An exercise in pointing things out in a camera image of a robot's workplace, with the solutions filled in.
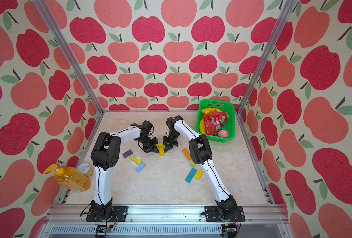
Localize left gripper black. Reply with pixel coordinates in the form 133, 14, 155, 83
138, 135, 161, 153

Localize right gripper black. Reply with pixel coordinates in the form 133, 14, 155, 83
163, 132, 180, 152

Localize short yellow block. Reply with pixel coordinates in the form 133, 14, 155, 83
159, 147, 165, 156

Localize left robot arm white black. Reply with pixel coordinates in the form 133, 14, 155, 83
91, 121, 159, 217

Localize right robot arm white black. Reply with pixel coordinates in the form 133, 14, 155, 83
163, 116, 240, 221

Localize yellow-green long block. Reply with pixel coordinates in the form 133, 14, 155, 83
129, 155, 143, 165

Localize orange block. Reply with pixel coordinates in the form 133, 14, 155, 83
182, 148, 191, 161

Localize purple block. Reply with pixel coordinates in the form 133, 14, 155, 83
122, 150, 133, 158

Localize light blue block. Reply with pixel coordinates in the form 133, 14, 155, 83
135, 162, 146, 173

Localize cyan long block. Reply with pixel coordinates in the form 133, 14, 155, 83
185, 168, 197, 183

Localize yellow block right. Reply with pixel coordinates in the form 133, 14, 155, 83
194, 169, 203, 180

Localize red snack bag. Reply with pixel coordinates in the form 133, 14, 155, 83
203, 109, 228, 136

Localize bananas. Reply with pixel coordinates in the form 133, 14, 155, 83
199, 107, 230, 134

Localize green plastic basket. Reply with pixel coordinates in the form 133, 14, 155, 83
196, 99, 236, 143

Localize peach fruit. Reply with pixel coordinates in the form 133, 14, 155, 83
217, 130, 229, 138

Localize white round container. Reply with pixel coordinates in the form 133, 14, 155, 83
76, 163, 94, 178

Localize orange soap bottle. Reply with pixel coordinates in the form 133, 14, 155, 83
43, 164, 91, 192

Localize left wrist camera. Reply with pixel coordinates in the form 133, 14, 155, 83
141, 121, 153, 136

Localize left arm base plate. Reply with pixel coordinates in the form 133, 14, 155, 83
86, 206, 128, 222

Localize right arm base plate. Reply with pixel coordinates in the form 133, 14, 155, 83
200, 206, 246, 222

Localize aluminium front rail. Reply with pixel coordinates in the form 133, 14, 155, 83
36, 204, 295, 238

